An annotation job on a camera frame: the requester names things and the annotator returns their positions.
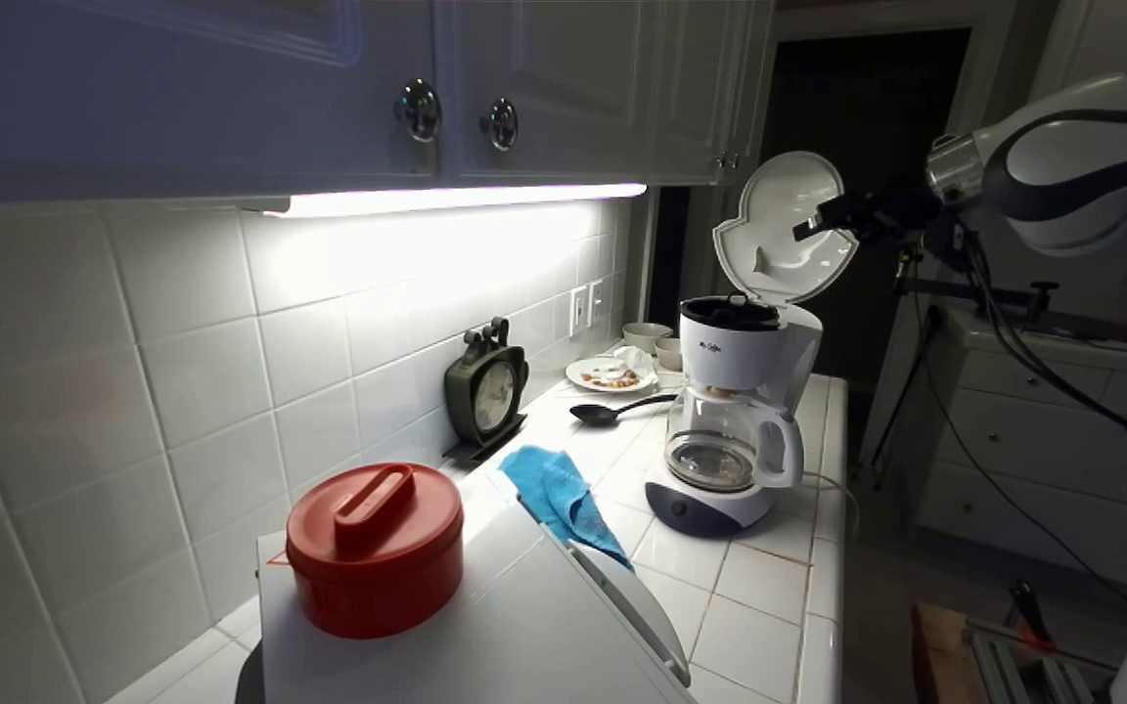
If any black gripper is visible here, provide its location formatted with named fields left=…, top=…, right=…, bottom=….
left=790, top=187, right=934, bottom=254

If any black coffee strainer basket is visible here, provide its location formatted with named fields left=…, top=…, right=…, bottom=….
left=681, top=295, right=782, bottom=333

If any white coffee maker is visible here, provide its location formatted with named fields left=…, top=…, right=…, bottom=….
left=644, top=148, right=867, bottom=540

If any black tripod stand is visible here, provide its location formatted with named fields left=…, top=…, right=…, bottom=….
left=861, top=252, right=1065, bottom=495

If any small white bowl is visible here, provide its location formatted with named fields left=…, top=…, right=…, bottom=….
left=624, top=316, right=681, bottom=354

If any white plate with food scraps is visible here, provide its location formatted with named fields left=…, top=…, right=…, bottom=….
left=564, top=347, right=661, bottom=400

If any white cabinet door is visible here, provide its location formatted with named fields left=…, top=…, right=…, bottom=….
left=0, top=0, right=448, bottom=205
left=438, top=0, right=735, bottom=191

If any black spoon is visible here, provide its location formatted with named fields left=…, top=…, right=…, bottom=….
left=568, top=388, right=681, bottom=431

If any metal cabinet knob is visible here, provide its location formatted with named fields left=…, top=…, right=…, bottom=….
left=397, top=74, right=448, bottom=148
left=481, top=95, right=526, bottom=156

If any under-cabinet light strip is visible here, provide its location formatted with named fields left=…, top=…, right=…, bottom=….
left=244, top=182, right=654, bottom=222

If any white drawer cabinet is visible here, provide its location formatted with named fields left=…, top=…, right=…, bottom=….
left=911, top=310, right=1127, bottom=599

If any blue cloth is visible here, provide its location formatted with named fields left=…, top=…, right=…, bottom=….
left=496, top=443, right=634, bottom=573

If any dark analog clock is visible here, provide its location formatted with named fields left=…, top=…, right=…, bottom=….
left=443, top=316, right=537, bottom=470

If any wooden board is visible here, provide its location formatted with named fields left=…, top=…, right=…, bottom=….
left=911, top=599, right=992, bottom=704

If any white toaster oven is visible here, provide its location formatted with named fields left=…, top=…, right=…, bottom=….
left=235, top=501, right=698, bottom=704

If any red round lidded container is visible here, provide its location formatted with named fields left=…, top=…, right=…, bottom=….
left=282, top=458, right=471, bottom=642

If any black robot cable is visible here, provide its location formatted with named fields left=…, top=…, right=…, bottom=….
left=959, top=238, right=1127, bottom=461

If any glass carafe with white handle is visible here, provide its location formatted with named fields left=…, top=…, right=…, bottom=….
left=661, top=388, right=808, bottom=501

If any white wall outlet plate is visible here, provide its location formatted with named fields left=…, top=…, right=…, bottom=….
left=564, top=274, right=608, bottom=345

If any white wall cabinet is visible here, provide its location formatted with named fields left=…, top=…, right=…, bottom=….
left=1028, top=0, right=1127, bottom=100

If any red handled tool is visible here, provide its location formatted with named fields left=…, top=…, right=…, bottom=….
left=1002, top=579, right=1058, bottom=658

